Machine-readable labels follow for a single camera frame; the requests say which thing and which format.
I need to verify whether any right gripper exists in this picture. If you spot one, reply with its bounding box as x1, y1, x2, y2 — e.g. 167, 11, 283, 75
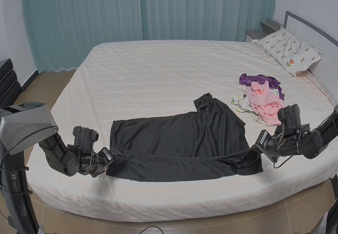
251, 129, 280, 159

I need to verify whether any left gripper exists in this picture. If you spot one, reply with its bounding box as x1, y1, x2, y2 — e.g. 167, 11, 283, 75
90, 147, 116, 177

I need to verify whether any black T-shirt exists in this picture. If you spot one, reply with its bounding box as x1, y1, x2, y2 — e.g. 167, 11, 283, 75
106, 93, 264, 183

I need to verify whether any bed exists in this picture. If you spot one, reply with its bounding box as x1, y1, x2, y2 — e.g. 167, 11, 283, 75
25, 11, 338, 224

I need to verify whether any pink garment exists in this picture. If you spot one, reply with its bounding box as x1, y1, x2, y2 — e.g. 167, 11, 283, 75
246, 81, 287, 126

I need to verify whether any white printed garment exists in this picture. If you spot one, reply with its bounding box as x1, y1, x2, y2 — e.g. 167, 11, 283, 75
231, 90, 264, 124

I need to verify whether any purple garment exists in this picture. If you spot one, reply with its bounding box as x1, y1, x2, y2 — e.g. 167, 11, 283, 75
239, 73, 286, 101

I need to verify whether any white printed pillow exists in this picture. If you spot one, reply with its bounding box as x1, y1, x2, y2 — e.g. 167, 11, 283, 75
252, 27, 322, 77

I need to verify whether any grey white bedside table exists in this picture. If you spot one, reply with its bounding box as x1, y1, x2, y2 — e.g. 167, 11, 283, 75
246, 17, 283, 42

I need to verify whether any black chest of drawers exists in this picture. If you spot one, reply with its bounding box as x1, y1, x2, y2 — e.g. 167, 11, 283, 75
0, 59, 23, 108

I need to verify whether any blue-green curtain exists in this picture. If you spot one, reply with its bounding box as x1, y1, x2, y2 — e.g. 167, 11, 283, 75
22, 0, 143, 72
139, 0, 278, 42

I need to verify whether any black cable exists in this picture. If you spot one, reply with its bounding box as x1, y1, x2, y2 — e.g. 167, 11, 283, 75
0, 126, 59, 170
136, 224, 169, 234

